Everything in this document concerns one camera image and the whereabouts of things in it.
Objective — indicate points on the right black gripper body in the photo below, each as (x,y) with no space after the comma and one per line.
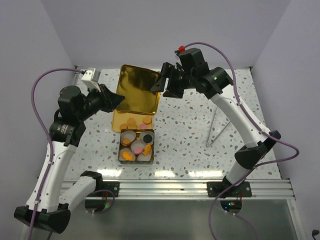
(181,79)

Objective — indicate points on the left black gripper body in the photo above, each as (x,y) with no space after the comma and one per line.
(92,104)

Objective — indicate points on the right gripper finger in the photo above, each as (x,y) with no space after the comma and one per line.
(159,85)
(173,93)

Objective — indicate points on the gold tin lid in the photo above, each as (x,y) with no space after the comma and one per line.
(134,84)

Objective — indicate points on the orange flower cookie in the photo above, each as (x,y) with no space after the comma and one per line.
(126,141)

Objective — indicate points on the black sandwich cookie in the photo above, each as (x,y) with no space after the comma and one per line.
(147,138)

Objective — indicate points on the pink round cookie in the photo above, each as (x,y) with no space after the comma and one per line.
(143,126)
(138,150)

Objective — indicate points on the orange fish cookie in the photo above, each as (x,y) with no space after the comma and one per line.
(147,150)
(127,156)

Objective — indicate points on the metal tongs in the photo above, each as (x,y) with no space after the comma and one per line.
(219,122)

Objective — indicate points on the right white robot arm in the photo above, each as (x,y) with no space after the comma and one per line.
(258,140)

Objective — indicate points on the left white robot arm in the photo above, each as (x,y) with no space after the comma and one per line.
(47,209)

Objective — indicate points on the yellow plastic tray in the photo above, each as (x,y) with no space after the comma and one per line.
(128,121)

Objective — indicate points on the white paper cup top left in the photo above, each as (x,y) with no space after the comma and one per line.
(128,134)

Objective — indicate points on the white paper cup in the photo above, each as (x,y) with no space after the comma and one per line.
(128,134)
(128,150)
(144,158)
(137,143)
(147,132)

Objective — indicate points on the orange round cookie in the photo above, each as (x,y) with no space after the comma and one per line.
(147,120)

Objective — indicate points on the white paper cup top right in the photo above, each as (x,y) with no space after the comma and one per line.
(147,132)

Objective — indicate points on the green gold cookie tin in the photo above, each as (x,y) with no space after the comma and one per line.
(136,156)

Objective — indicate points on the white paper cup centre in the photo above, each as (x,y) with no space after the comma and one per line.
(137,143)

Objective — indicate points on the white paper cup bottom left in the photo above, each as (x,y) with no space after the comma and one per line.
(128,150)

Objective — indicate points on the white paper cup bottom right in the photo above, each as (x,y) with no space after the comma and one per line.
(144,158)

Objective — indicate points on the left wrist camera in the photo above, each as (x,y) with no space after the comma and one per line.
(91,78)

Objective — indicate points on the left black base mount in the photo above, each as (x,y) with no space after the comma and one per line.
(112,186)

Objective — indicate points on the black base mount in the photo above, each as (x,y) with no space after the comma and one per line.
(214,188)
(112,186)

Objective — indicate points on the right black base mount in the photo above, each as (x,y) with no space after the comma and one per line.
(214,188)

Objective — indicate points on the aluminium rail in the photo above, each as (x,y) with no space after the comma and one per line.
(260,189)

